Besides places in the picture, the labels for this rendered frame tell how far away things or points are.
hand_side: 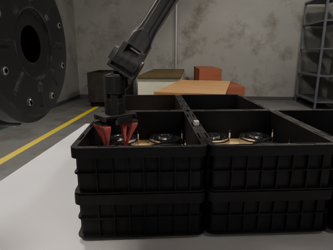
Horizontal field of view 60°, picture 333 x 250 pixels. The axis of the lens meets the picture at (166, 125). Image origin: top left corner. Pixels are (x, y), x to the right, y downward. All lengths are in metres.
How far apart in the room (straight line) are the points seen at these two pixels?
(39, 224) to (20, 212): 0.10
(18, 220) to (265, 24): 7.05
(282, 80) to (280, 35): 1.06
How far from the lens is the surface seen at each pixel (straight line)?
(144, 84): 4.86
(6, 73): 0.25
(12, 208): 0.95
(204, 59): 7.27
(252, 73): 7.43
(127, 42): 0.77
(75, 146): 0.66
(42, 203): 0.94
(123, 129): 0.85
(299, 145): 0.70
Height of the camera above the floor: 1.13
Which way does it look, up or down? 14 degrees down
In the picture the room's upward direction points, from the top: straight up
